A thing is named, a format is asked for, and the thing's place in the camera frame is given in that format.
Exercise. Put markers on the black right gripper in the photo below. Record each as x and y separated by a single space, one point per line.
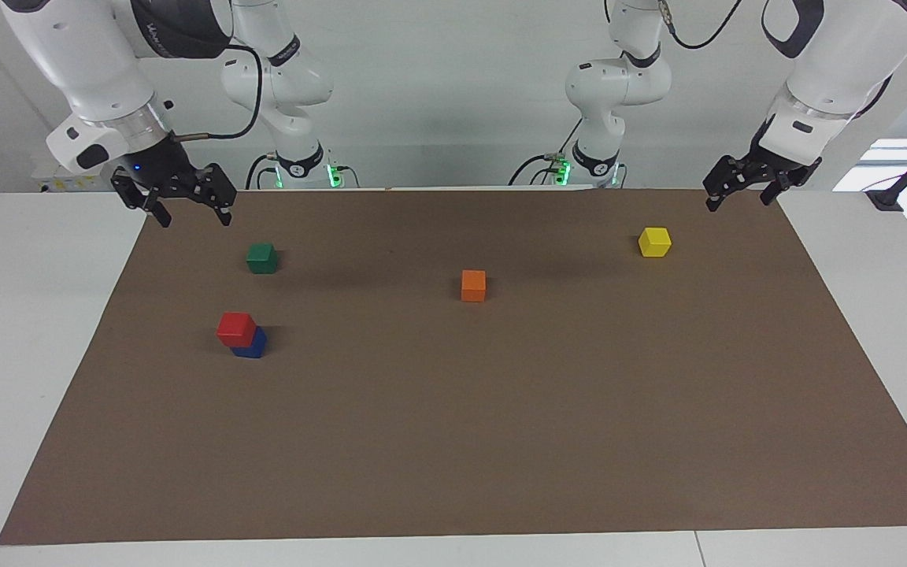
158 169

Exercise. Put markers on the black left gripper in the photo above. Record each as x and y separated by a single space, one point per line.
760 169

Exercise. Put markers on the red cube block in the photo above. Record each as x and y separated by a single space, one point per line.
235 329

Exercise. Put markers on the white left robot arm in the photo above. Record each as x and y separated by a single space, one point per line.
839 63

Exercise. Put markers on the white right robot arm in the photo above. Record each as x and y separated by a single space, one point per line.
83 55

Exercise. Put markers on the green cube block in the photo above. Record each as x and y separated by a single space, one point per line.
262 258

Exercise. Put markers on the yellow cube block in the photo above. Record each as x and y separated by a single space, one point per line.
654 242

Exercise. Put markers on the blue cube block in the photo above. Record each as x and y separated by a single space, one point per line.
255 346

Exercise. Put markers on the orange cube block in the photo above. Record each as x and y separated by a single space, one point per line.
473 286

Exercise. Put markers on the white power strip box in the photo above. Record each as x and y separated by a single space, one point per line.
48 181

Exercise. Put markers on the brown table mat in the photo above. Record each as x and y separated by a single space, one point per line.
453 425

